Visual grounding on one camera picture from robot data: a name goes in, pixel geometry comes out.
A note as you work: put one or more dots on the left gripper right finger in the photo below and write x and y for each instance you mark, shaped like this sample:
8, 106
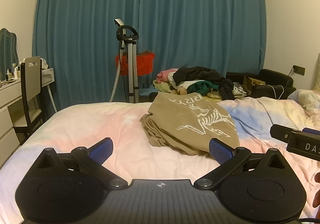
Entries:
230, 160

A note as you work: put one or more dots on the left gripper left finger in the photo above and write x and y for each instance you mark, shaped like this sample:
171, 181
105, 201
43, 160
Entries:
91, 160

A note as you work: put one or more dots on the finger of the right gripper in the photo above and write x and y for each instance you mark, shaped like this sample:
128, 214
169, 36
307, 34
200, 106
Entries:
282, 133

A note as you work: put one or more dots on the tan printed t-shirt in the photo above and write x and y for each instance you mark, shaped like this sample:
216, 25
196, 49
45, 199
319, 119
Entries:
187, 123

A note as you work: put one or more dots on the pile of mixed clothes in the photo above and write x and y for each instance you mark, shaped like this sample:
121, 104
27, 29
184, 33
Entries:
204, 81

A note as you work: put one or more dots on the person's right hand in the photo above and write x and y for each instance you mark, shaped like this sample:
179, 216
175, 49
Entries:
316, 200

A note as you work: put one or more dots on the pastel pillow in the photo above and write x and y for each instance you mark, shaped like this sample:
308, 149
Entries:
308, 99

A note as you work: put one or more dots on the black sofa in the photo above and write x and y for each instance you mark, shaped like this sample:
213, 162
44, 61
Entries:
278, 85

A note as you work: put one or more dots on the brown paper bag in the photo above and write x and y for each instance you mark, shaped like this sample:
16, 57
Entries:
249, 83

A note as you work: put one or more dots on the white black chair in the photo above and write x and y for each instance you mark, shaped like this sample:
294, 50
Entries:
30, 96

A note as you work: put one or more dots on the white dressing table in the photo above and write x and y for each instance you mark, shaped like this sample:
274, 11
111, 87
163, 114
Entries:
11, 101

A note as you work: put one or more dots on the red cloth on stand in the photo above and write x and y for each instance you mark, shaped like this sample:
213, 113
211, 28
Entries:
144, 63

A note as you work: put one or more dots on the silver garment steamer stand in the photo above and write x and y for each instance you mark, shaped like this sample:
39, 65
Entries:
127, 37

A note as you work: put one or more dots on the vanity mirror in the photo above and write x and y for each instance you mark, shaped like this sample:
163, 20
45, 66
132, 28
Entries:
8, 52

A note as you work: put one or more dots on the teal blue curtain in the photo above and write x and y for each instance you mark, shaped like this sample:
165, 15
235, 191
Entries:
78, 40

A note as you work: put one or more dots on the black wall socket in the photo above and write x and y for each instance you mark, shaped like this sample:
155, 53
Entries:
299, 70

